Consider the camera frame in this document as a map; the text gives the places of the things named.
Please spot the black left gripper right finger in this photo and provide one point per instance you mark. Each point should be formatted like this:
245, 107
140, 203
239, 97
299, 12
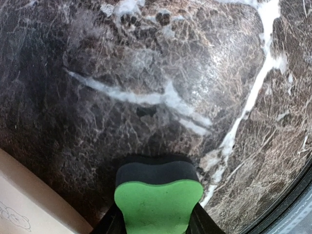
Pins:
202, 223

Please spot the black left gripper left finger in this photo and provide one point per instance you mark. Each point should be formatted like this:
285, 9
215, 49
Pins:
111, 223

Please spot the green and black eraser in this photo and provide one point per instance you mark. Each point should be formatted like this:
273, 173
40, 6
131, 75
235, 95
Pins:
156, 195

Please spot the beige plate with bear drawing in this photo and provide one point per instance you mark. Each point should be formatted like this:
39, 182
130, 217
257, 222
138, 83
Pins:
29, 206

